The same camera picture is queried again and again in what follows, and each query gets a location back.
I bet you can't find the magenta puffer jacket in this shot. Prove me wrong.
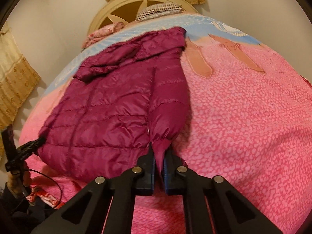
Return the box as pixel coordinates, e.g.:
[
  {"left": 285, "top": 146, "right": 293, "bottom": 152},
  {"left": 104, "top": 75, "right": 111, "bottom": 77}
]
[{"left": 38, "top": 27, "right": 189, "bottom": 182}]

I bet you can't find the person's left hand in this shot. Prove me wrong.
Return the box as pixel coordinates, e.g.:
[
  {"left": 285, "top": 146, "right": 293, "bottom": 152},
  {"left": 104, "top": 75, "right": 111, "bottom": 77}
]
[{"left": 6, "top": 162, "right": 32, "bottom": 198}]

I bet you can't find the beige curtain side window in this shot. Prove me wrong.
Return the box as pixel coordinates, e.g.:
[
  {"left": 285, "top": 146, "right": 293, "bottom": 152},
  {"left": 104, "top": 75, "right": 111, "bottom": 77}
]
[{"left": 0, "top": 23, "right": 41, "bottom": 129}]

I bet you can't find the pink and blue bedspread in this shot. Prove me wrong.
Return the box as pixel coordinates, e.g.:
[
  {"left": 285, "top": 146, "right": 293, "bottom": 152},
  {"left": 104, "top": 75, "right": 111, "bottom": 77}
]
[{"left": 19, "top": 14, "right": 311, "bottom": 233}]

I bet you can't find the folded pink floral blanket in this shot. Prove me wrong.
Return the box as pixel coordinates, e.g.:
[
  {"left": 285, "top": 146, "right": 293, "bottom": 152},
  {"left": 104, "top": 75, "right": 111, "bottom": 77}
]
[{"left": 82, "top": 22, "right": 125, "bottom": 49}]

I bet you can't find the striped pillow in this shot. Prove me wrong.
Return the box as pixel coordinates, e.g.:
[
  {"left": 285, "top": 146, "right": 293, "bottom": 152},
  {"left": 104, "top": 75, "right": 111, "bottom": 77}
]
[{"left": 135, "top": 3, "right": 184, "bottom": 22}]

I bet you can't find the cream arched headboard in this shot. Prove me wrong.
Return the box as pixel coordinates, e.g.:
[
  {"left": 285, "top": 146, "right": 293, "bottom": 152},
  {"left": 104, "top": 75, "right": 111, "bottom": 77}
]
[{"left": 87, "top": 0, "right": 198, "bottom": 34}]

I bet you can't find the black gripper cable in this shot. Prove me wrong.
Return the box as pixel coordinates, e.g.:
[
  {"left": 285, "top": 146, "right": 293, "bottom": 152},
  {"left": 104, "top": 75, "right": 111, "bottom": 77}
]
[{"left": 22, "top": 168, "right": 63, "bottom": 210}]

